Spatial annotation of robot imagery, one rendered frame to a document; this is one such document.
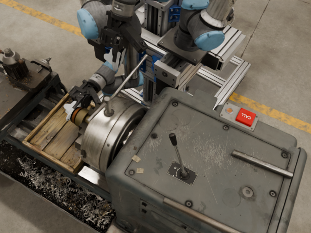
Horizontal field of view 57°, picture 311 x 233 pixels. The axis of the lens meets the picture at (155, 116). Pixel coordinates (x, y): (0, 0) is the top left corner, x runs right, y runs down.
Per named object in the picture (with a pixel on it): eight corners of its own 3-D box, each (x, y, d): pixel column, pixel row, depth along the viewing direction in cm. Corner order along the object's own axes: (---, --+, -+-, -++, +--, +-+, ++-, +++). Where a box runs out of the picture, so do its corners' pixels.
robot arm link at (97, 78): (106, 88, 138) (105, 76, 131) (101, 94, 136) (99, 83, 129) (94, 81, 140) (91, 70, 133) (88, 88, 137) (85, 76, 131)
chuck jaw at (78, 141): (105, 131, 117) (87, 150, 109) (104, 139, 120) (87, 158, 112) (83, 120, 119) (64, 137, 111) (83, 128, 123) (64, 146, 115)
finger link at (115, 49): (116, 58, 107) (120, 36, 102) (120, 60, 106) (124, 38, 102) (109, 62, 103) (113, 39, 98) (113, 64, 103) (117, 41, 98)
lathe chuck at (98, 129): (140, 128, 140) (140, 88, 114) (103, 182, 125) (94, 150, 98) (124, 120, 142) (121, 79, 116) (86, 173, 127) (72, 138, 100)
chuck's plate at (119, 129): (146, 131, 140) (148, 92, 113) (110, 186, 124) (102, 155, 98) (140, 128, 140) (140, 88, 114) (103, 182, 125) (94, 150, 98)
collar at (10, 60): (24, 57, 136) (21, 52, 134) (11, 67, 132) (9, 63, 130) (11, 50, 138) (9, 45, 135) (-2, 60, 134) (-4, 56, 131)
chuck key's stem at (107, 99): (109, 119, 109) (107, 101, 99) (105, 117, 110) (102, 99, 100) (113, 116, 110) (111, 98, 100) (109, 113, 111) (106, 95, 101)
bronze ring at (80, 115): (97, 109, 121) (80, 100, 123) (84, 125, 117) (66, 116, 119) (100, 120, 129) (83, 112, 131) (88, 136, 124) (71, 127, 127)
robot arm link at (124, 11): (139, 3, 98) (127, 6, 91) (136, 16, 100) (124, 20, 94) (120, -4, 99) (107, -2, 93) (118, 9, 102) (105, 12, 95)
